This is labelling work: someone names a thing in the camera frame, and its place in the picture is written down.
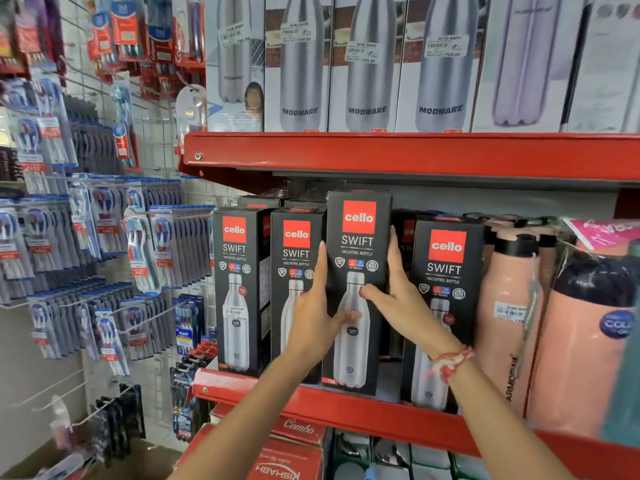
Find person's left hand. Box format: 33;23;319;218
287;241;362;370

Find person's right hand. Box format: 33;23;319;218
359;226;463;359

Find black steel bottle box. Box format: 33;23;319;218
391;210;419;358
322;191;393;396
237;194;289;211
270;207;328;386
213;207;273;378
401;220;486;411

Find person's left forearm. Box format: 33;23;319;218
169;356;321;480

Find person's right forearm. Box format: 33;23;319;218
431;356;577;480

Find red metal shelf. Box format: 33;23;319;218
192;367;640;480
178;132;640;195

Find red and white thread wristband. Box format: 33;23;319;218
426;346;475;384

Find red cardboard box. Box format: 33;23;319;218
246;439;325;480
210;402;329;447

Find pink flask with black cap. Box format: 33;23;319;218
474;227;557;418

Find white boxes with steel utensils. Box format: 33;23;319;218
332;430;493;480

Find colourful toothbrush multipack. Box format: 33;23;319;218
172;294;206;356

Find row of dark toothbrush packs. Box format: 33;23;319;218
169;340;219;442

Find pink flask in clear wrap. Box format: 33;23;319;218
526;245;640;440

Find white box with silver bottle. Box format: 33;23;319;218
328;0;409;133
264;0;335;133
204;0;266;133
395;0;493;133

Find pink paper tag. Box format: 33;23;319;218
561;217;640;251

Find hanging black packets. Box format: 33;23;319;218
94;384;147;468

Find teal flask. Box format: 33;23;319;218
602;335;640;448

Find white box with lavender bottle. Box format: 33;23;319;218
471;0;596;133

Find rows of blue toothbrush packs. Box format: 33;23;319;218
0;77;216;378

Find white box with grey print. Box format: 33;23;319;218
564;0;640;134

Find rows of red toothbrush packs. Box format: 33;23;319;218
0;0;207;103

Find white wire grid panel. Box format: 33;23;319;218
55;0;236;345

